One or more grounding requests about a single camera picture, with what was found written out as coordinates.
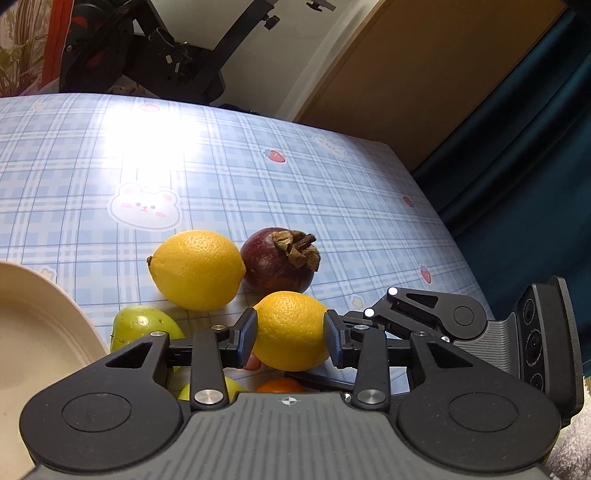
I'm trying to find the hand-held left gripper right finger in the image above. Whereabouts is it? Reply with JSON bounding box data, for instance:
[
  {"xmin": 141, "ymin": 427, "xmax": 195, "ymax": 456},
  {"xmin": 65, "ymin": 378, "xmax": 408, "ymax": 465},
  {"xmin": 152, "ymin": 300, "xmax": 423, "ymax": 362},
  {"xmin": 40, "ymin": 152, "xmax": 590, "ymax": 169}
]
[{"xmin": 323, "ymin": 310, "xmax": 467, "ymax": 411}]

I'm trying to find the white fluffy cloth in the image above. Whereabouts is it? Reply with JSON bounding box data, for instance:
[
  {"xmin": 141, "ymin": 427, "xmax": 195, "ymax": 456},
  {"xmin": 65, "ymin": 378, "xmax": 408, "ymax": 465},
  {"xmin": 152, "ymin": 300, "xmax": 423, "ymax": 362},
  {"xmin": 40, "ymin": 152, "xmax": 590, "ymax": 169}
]
[{"xmin": 545, "ymin": 406, "xmax": 591, "ymax": 480}]

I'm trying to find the beige round plate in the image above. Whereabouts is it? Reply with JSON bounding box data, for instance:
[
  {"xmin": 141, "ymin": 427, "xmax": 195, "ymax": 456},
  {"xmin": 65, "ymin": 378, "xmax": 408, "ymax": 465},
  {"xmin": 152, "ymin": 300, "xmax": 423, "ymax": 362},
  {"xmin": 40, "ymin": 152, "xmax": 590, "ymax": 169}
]
[{"xmin": 0, "ymin": 261, "xmax": 110, "ymax": 480}]

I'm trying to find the orange mandarin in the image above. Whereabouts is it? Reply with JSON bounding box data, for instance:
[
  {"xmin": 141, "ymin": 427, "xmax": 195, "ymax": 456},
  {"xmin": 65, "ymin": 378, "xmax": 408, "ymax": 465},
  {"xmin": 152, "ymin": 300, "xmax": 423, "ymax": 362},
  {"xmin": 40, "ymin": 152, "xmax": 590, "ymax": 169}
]
[{"xmin": 256, "ymin": 377, "xmax": 305, "ymax": 394}]

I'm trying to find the green round fruit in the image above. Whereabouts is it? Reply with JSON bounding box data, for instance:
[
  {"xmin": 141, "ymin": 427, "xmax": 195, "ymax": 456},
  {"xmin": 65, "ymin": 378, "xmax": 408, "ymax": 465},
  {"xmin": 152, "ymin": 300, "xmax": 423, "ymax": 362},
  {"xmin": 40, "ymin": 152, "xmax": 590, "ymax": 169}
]
[
  {"xmin": 178, "ymin": 376, "xmax": 245, "ymax": 401},
  {"xmin": 110, "ymin": 305, "xmax": 186, "ymax": 355}
]

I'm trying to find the yellow lemon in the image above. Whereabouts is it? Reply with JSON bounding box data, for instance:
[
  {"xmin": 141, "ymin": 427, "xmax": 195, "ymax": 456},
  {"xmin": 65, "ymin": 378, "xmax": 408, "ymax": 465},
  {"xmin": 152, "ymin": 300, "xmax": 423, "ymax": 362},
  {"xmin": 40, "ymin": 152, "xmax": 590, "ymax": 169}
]
[
  {"xmin": 147, "ymin": 229, "xmax": 247, "ymax": 311},
  {"xmin": 252, "ymin": 291, "xmax": 329, "ymax": 372}
]

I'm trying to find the blue checked tablecloth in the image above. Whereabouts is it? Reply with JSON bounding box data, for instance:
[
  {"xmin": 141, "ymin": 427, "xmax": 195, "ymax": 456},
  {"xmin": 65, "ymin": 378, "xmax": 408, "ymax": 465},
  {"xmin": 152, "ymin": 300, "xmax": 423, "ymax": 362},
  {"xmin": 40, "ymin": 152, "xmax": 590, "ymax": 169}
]
[{"xmin": 0, "ymin": 92, "xmax": 497, "ymax": 398}]

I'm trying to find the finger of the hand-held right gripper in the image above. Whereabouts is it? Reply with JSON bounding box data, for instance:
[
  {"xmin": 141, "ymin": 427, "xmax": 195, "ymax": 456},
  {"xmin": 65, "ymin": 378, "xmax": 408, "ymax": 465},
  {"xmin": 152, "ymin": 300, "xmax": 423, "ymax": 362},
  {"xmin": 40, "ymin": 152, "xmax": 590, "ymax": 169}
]
[
  {"xmin": 344, "ymin": 287, "xmax": 445, "ymax": 340},
  {"xmin": 284, "ymin": 370, "xmax": 356, "ymax": 393}
]

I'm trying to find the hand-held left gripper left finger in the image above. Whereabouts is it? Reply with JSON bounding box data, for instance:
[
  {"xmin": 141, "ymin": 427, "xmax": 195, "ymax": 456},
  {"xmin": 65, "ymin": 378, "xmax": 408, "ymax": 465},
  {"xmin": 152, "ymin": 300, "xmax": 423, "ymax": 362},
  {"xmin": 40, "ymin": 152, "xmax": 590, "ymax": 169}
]
[{"xmin": 105, "ymin": 308, "xmax": 259, "ymax": 411}]

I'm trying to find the dark purple mangosteen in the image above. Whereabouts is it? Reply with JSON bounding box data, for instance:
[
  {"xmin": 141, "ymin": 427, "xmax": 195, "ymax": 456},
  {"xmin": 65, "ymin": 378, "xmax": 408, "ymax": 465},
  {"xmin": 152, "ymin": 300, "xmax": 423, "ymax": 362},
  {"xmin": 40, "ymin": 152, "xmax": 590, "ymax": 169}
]
[{"xmin": 240, "ymin": 227, "xmax": 321, "ymax": 295}]

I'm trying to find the black exercise bike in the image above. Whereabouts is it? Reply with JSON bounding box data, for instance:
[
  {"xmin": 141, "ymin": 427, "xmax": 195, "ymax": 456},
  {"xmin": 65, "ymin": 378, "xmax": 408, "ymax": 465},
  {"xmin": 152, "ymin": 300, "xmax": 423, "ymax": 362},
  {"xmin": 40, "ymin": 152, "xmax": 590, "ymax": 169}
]
[{"xmin": 58, "ymin": 0, "xmax": 338, "ymax": 104}]

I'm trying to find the pink printed wall backdrop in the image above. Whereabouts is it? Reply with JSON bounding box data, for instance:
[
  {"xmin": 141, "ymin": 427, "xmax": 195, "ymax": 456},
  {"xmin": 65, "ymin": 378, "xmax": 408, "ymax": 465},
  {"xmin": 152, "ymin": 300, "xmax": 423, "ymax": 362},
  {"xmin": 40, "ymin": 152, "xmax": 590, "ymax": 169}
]
[{"xmin": 0, "ymin": 0, "xmax": 77, "ymax": 97}]

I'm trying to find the dark blue curtain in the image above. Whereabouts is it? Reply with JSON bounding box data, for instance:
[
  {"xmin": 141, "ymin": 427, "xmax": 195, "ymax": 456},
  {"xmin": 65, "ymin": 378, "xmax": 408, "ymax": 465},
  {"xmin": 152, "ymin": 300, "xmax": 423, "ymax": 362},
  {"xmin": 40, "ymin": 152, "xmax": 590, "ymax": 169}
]
[{"xmin": 411, "ymin": 9, "xmax": 591, "ymax": 379}]

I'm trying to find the brown wooden panel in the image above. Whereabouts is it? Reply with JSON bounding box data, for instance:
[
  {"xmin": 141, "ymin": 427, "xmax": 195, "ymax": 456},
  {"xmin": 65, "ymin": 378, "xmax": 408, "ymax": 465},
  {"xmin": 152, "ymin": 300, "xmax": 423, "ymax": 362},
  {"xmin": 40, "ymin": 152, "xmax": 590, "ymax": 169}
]
[{"xmin": 295, "ymin": 0, "xmax": 568, "ymax": 174}]

